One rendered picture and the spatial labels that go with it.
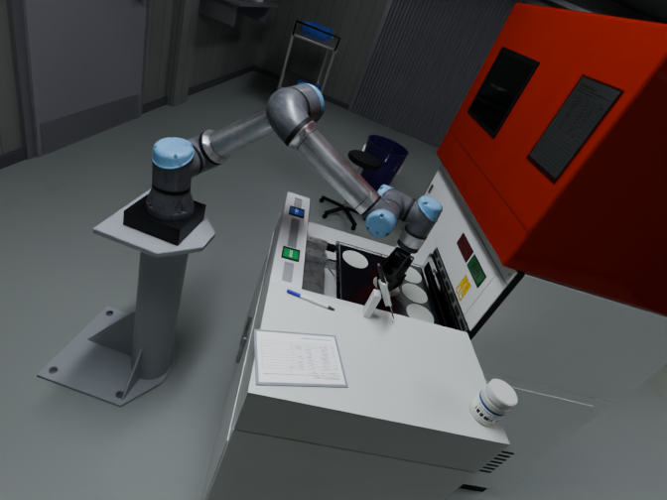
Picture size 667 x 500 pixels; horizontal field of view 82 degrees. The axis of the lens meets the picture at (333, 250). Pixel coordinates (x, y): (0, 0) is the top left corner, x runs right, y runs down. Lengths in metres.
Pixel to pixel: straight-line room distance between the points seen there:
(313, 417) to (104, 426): 1.15
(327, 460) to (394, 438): 0.18
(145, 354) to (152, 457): 0.40
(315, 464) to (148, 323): 0.91
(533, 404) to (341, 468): 0.83
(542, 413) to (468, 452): 0.69
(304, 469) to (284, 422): 0.22
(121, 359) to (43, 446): 0.42
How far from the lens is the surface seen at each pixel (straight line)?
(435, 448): 1.06
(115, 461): 1.84
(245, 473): 1.15
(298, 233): 1.31
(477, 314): 1.26
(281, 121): 1.04
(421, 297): 1.41
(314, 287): 1.25
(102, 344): 2.10
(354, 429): 0.95
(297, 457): 1.07
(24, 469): 1.87
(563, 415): 1.79
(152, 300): 1.60
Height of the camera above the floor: 1.67
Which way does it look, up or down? 33 degrees down
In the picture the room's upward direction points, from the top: 24 degrees clockwise
